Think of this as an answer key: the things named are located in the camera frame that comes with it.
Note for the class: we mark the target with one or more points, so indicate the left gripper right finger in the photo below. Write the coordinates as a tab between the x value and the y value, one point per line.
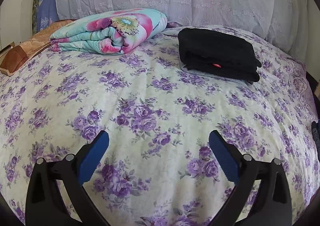
272	205

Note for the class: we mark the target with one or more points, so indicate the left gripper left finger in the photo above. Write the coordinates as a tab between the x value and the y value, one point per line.
44	203

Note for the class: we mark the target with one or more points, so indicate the black pants with smiley patch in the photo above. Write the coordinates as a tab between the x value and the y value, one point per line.
218	54

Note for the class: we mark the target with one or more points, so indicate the blue denim jeans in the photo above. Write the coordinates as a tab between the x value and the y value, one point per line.
315	134

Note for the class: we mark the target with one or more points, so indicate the purple floral bedsheet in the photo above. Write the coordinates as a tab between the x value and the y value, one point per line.
158	168

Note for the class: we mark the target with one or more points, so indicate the grey folded garment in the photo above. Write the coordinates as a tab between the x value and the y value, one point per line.
203	74

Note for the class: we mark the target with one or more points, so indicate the brown gold pillow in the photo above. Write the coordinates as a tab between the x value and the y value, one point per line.
19	55

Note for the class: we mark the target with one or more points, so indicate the folded teal pink floral blanket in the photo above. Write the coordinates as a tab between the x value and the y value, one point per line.
113	32

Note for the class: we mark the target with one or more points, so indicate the blue patterned pillow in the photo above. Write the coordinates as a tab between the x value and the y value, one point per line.
46	14

